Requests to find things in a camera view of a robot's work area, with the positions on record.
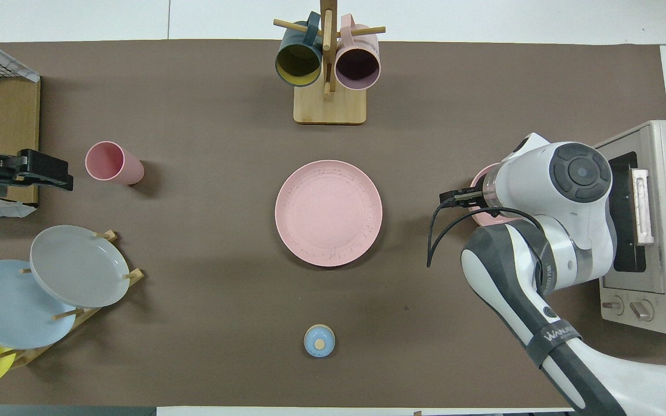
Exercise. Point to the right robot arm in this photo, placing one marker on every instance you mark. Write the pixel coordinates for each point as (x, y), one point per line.
(541, 190)

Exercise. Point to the pink cup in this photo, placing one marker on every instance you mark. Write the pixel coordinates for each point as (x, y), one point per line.
(107, 162)

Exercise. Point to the grey plate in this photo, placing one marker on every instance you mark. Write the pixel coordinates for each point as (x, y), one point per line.
(78, 266)

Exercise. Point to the light blue plate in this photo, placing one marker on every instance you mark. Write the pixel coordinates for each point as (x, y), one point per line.
(9, 306)

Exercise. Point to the wooden plate rack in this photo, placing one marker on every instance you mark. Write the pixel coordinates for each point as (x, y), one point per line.
(85, 315)

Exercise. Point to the dark teal mug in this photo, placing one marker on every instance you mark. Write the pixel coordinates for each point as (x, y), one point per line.
(298, 60)

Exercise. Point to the pink plate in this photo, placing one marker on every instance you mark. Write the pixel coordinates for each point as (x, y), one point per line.
(328, 214)

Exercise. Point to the wooden mug tree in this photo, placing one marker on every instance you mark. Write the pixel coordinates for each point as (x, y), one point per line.
(329, 107)

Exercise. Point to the blue lid with wooden knob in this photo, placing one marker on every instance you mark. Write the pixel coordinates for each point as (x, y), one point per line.
(319, 344)

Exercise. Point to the pink mug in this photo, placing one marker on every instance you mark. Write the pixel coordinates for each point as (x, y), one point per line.
(358, 66)

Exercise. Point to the pink bowl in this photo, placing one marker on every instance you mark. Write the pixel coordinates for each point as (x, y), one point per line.
(478, 216)

